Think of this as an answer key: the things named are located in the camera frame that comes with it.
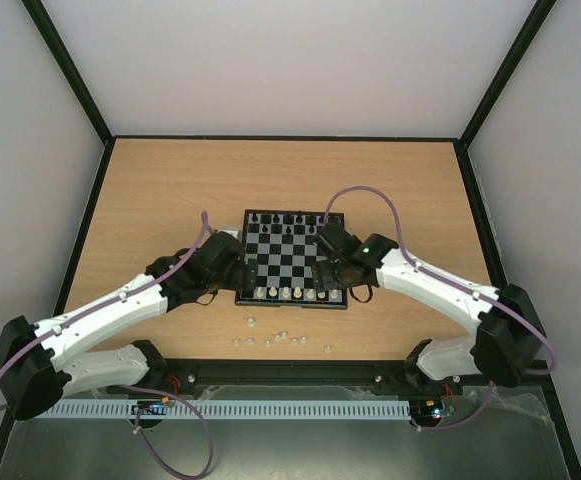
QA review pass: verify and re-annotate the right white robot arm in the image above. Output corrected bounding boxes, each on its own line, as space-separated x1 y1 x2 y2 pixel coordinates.
312 221 545 392

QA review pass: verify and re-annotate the black front frame rail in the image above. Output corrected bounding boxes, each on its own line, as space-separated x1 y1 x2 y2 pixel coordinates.
12 355 551 401

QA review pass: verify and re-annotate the black silver chess board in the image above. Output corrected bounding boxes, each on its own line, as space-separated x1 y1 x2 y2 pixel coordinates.
235 209 348 310

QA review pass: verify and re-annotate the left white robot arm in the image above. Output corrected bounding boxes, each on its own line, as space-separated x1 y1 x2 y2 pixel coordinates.
0 231 257 420

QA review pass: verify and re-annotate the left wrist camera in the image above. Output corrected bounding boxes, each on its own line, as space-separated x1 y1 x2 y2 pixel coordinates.
218 228 242 241

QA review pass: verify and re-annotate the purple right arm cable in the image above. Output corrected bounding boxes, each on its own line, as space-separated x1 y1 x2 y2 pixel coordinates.
322 186 557 434

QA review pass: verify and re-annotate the black right frame rail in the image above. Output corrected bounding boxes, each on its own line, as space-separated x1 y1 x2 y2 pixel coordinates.
453 139 531 359

